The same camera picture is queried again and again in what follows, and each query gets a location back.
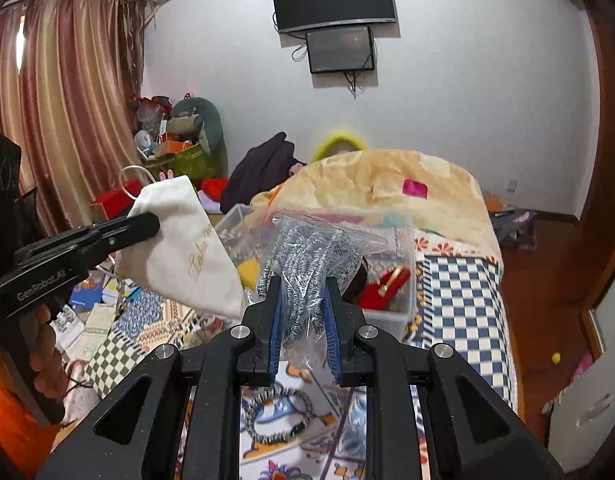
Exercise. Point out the red gift box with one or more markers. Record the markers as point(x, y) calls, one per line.
point(112, 202)

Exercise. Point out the person's left hand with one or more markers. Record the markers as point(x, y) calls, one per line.
point(47, 355)

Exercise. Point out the clear plastic storage box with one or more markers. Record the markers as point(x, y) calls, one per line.
point(390, 321)

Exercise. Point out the red jewelry box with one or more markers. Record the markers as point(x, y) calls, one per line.
point(382, 287)

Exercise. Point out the small black wall monitor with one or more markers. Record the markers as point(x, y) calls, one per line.
point(340, 50)

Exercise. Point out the green cardboard box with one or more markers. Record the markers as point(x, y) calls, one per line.
point(182, 162)

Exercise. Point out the clutter pile on floor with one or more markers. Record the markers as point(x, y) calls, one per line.
point(512, 225)

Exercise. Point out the pile of books and papers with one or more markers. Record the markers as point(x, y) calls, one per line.
point(94, 310)

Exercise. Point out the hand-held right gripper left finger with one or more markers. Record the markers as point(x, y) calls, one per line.
point(273, 340)

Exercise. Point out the brown striped curtain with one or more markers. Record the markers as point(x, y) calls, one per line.
point(72, 110)

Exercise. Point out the beige fleece blanket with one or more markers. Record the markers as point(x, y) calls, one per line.
point(377, 180)

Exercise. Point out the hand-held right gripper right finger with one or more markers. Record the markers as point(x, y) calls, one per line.
point(332, 345)

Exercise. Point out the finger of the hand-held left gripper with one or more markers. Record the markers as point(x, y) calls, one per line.
point(132, 232)

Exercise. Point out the small yellow ball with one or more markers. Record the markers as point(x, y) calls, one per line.
point(556, 358)

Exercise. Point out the patterned checked bedsheet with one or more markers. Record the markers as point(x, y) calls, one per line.
point(462, 305)

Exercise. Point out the dark clothing pile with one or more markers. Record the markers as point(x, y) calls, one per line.
point(262, 170)

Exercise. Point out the wall socket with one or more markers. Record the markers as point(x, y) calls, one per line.
point(512, 185)

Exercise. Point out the wooden door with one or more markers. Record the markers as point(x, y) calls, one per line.
point(610, 135)

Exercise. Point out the white cabinet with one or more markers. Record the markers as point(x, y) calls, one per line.
point(592, 410)

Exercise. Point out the yellow sponge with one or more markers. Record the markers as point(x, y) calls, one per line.
point(250, 275)

